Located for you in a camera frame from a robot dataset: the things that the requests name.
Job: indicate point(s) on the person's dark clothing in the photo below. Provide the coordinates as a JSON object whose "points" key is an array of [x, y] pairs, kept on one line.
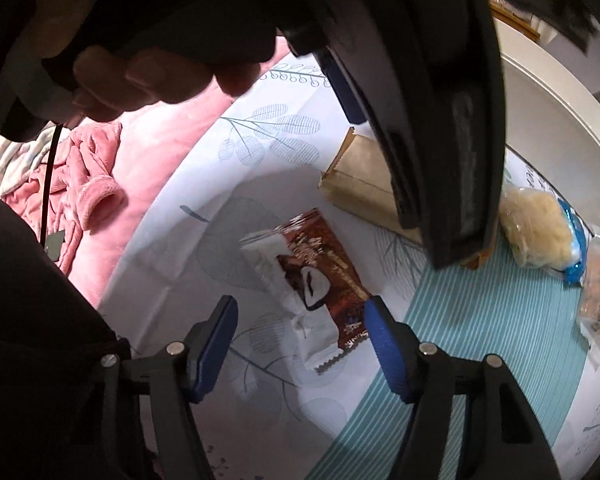
{"points": [[35, 340]]}

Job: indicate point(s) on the person's left hand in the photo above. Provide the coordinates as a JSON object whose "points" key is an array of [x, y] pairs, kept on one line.
{"points": [[155, 80]]}

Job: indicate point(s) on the white plastic bin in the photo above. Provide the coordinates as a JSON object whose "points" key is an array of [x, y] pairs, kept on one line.
{"points": [[555, 75]]}

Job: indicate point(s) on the printed blue white tablecloth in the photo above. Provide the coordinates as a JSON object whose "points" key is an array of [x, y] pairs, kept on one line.
{"points": [[280, 160]]}

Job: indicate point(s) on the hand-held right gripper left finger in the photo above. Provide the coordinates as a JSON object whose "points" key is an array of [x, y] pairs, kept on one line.
{"points": [[215, 350]]}

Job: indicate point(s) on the brown white chocolate wafer packet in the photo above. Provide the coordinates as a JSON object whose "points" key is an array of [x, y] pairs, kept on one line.
{"points": [[305, 280]]}

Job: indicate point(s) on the floral white blanket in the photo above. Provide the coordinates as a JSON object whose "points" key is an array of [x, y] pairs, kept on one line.
{"points": [[5, 165]]}

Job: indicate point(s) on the pink fuzzy garment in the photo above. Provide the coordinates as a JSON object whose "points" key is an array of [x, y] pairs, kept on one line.
{"points": [[85, 185]]}

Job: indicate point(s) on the pink blanket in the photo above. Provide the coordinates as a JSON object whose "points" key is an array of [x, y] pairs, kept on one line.
{"points": [[180, 130]]}

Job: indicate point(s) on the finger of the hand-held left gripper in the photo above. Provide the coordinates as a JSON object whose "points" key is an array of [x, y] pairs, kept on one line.
{"points": [[430, 110], [345, 90]]}

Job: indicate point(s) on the beige cracker packet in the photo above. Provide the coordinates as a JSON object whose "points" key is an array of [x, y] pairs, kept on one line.
{"points": [[360, 180]]}

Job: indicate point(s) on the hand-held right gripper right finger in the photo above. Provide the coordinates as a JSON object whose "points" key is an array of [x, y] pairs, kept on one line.
{"points": [[387, 345]]}

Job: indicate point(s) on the clear blue puff bag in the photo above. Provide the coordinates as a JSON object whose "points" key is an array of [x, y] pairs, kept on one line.
{"points": [[535, 230]]}

